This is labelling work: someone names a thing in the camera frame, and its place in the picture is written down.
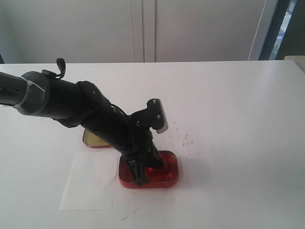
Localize white paper sheet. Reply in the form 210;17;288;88
60;150;119;210

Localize dark window frame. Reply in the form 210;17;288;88
258;0;305;61

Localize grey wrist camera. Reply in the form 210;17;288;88
130;98;168;134

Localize black cable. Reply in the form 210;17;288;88
56;58;67;79

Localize white cabinet doors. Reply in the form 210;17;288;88
0;0;277;63

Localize red ink pad tin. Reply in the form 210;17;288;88
118;150;179;188

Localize gold tin lid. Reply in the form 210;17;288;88
82;129;111;148

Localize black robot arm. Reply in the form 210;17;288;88
0;71;167;186

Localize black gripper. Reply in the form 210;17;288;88
112;114;164;186

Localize beige box corner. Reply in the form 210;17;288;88
284;55;305;73

